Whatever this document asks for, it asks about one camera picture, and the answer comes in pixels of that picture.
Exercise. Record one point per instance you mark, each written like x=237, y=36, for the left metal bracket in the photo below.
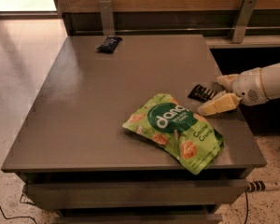
x=107, y=17

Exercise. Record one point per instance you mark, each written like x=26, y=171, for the grey drawer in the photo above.
x=154, y=219
x=134, y=194

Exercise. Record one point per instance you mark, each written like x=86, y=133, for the horizontal metal rail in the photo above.
x=167, y=30

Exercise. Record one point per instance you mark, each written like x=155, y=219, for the lower grey drawer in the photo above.
x=154, y=219

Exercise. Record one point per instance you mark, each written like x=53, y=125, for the metal bracket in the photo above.
x=107, y=17
x=243, y=17

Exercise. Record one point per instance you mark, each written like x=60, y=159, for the striped cable plug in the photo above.
x=262, y=186

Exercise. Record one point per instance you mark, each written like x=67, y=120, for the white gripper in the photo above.
x=248, y=86

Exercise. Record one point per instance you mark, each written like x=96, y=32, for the black rxbar chocolate bar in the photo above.
x=201, y=93

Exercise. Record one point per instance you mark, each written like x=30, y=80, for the top grey drawer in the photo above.
x=134, y=194

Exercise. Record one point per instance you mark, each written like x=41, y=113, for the green dang chips bag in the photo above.
x=185, y=135

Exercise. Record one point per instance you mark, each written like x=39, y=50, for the dark rxbar blueberry bar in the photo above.
x=110, y=44

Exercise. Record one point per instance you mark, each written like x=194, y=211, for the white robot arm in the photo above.
x=270, y=80

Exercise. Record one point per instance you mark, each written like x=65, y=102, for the right metal bracket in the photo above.
x=243, y=17

